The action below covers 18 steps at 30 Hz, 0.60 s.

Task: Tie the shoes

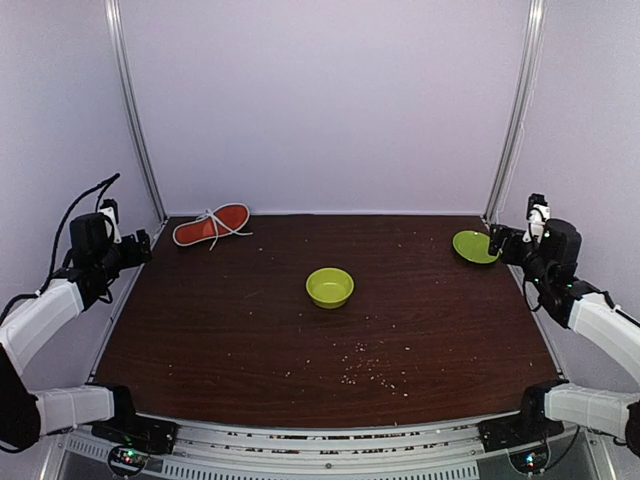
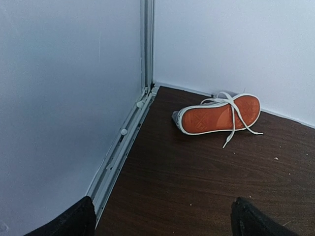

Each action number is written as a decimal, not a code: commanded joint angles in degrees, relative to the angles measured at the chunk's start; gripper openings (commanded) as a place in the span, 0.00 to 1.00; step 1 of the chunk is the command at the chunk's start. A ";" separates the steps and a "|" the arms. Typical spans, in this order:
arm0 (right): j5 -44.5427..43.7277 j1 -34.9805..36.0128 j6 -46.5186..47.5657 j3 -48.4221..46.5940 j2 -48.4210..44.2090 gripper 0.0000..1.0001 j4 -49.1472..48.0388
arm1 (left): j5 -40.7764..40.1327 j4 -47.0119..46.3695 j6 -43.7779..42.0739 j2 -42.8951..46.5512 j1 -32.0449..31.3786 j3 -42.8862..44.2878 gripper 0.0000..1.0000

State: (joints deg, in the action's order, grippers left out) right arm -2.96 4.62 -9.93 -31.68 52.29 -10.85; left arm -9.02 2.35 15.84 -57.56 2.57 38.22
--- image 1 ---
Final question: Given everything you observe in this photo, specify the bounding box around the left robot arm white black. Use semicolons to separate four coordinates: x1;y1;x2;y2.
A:
1;206;152;454

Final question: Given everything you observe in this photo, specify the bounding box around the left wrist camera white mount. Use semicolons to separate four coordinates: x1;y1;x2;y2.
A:
98;199;122;244

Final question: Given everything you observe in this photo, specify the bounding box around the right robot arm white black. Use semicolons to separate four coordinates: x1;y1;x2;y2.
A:
488;218;639;455

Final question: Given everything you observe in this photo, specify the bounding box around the right aluminium frame post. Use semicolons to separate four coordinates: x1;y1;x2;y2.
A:
483;0;547;224

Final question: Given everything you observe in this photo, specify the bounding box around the left aluminium frame post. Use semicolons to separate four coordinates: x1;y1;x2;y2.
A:
104;0;168;223

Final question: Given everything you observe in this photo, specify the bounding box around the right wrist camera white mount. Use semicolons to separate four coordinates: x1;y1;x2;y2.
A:
523;193;551;243

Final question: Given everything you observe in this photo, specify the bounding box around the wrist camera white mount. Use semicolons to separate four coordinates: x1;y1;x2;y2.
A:
523;193;551;243
98;199;122;244

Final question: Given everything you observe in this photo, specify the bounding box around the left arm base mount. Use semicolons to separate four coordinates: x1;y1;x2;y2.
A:
91;385;178;455

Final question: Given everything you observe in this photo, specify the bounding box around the green plastic plate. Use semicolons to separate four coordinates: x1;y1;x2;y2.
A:
452;230;499;265

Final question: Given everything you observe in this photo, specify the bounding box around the white shoelace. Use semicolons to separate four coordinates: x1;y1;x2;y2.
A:
197;210;252;250

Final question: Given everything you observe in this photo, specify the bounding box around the front aluminium rail base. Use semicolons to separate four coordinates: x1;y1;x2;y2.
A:
39;389;621;480

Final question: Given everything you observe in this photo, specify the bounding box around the aluminium frame post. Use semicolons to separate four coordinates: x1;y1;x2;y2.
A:
483;0;547;224
104;0;168;223

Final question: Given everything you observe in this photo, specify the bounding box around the grey canvas sneaker red sole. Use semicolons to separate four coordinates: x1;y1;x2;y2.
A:
172;203;251;247

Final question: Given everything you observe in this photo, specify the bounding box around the left black cable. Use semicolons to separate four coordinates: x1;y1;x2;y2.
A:
0;172;122;321

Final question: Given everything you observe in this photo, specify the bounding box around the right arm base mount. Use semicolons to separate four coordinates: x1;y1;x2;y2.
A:
477;380;566;452

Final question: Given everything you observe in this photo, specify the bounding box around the green plastic bowl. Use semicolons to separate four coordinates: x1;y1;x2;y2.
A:
305;267;355;310

